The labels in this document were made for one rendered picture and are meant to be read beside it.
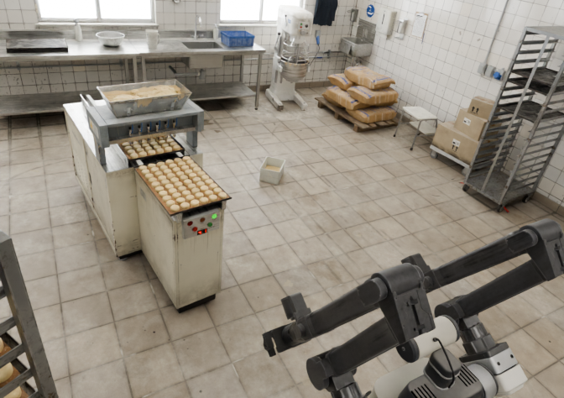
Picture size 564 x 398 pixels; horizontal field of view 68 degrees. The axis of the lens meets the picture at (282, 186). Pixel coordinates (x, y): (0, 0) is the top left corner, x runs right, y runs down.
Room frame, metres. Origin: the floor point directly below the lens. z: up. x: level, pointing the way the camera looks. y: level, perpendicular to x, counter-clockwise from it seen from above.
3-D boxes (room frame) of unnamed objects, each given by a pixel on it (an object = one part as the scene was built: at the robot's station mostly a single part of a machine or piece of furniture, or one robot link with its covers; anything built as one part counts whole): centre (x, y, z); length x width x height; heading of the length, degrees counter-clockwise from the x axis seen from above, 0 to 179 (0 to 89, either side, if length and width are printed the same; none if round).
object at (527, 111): (4.20, -2.43, 1.05); 0.60 x 0.40 x 0.01; 125
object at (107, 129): (2.71, 1.01, 1.01); 0.72 x 0.33 x 0.34; 129
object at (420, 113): (5.44, -1.76, 0.23); 0.45 x 0.45 x 0.46; 24
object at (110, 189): (3.08, 1.31, 0.42); 1.28 x 0.72 x 0.84; 39
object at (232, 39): (6.04, 0.88, 0.95); 0.40 x 0.30 x 0.14; 125
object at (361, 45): (7.06, -0.94, 0.93); 0.99 x 0.38 x 1.09; 32
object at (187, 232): (2.03, 0.46, 0.77); 0.24 x 0.04 x 0.14; 129
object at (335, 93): (6.04, -0.82, 0.32); 0.72 x 0.42 x 0.17; 36
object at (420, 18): (6.31, -1.62, 1.37); 0.27 x 0.02 x 0.40; 32
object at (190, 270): (2.32, 0.69, 0.45); 0.70 x 0.34 x 0.90; 39
